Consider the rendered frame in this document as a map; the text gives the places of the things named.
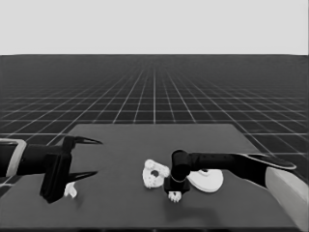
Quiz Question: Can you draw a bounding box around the large thick white disc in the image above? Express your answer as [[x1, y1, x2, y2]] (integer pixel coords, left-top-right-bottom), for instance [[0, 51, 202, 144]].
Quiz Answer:
[[186, 168, 224, 194]]

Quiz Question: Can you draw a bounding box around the white round carrier with pins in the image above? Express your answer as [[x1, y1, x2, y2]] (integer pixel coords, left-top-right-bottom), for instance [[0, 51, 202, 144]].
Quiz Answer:
[[141, 159, 171, 189]]

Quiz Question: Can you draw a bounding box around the small white T-shaped piece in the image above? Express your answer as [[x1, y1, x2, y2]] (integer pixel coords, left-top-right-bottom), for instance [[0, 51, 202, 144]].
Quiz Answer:
[[63, 181, 78, 199]]

